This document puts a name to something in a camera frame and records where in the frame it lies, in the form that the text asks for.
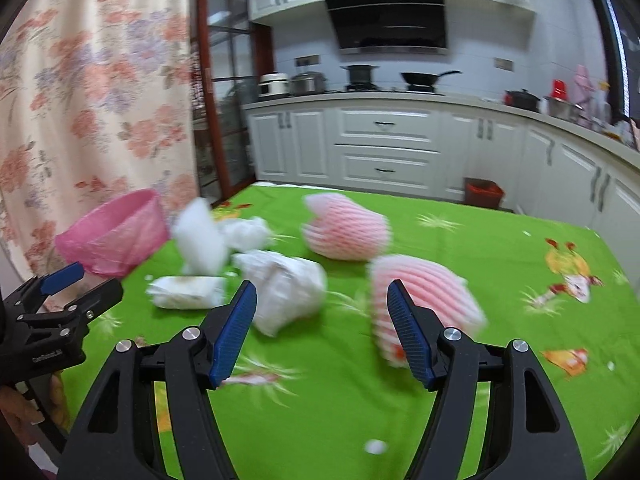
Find white plastic packet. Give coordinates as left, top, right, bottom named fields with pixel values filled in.
left=146, top=276, right=227, bottom=310

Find white foam piece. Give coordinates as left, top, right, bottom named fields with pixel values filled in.
left=171, top=197, right=230, bottom=276

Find large white bag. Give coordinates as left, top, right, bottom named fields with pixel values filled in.
left=231, top=249, right=328, bottom=337

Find pink foam fruit net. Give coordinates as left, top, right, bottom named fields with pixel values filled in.
left=300, top=192, right=392, bottom=261

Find pink lined trash bin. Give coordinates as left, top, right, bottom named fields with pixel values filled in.
left=54, top=188, right=169, bottom=278

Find white lower kitchen cabinets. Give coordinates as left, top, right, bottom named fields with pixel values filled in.
left=244, top=92, right=639, bottom=285

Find operator hand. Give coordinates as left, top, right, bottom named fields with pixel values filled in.
left=0, top=373, right=70, bottom=450

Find green cartoon tablecloth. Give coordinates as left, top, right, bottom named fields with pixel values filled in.
left=58, top=185, right=639, bottom=479

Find small crumpled white bag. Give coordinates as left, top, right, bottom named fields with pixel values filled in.
left=217, top=217, right=272, bottom=252

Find red floor bin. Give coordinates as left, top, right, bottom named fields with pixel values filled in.
left=463, top=178, right=504, bottom=210

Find floral peach curtain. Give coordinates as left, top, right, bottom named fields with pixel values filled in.
left=1, top=0, right=198, bottom=278

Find red black casserole pot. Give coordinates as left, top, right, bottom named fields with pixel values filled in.
left=503, top=89, right=540, bottom=112

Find steel mixing bowl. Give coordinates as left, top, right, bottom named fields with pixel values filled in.
left=544, top=96, right=582, bottom=124

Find white rice cooker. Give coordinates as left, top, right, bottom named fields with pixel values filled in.
left=258, top=73, right=290, bottom=100

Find black frying pan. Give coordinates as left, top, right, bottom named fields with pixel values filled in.
left=401, top=70, right=461, bottom=93

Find brown glass door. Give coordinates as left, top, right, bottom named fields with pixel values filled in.
left=189, top=0, right=273, bottom=206

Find steel pressure cooker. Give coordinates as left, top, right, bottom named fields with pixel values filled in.
left=290, top=72, right=326, bottom=96

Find pink bottle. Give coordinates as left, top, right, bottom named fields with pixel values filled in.
left=574, top=64, right=594, bottom=105

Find black stock pot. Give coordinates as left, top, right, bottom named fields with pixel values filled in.
left=343, top=64, right=378, bottom=92

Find black range hood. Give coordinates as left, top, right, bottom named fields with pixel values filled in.
left=324, top=0, right=448, bottom=53

